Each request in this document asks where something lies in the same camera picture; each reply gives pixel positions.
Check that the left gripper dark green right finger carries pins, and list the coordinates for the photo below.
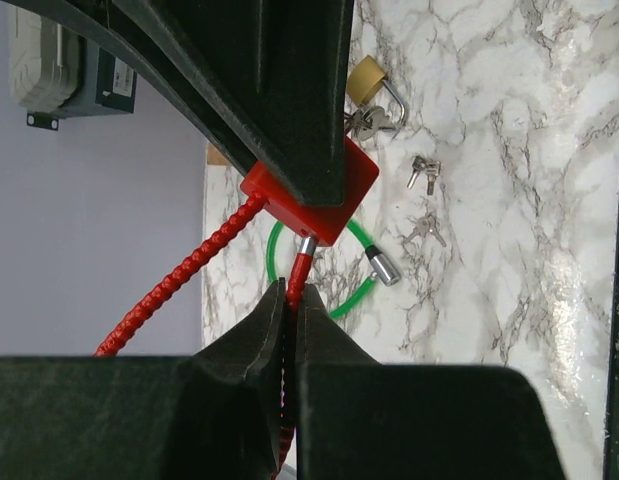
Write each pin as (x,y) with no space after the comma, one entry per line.
(361,419)

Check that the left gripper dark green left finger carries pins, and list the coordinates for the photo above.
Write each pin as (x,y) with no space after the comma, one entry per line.
(212,415)

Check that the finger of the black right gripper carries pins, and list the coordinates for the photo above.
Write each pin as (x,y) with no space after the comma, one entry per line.
(105,24)
(274,71)

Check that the brass padlock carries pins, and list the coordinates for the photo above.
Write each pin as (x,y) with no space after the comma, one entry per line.
(364,83)

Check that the silver key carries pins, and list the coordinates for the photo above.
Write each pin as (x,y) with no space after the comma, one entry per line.
(365,123)

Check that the green cable lock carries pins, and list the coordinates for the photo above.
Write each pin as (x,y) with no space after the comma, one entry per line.
(383,269)

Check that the red plastic seal tag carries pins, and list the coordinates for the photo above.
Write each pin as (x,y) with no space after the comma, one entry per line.
(320,226)

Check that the small key pair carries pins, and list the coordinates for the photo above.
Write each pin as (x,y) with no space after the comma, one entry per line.
(425,167)

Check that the grey plastic case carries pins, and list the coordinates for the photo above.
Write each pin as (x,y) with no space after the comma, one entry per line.
(44,61)

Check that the dark teal network switch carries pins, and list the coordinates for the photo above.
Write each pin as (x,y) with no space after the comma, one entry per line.
(107,87)

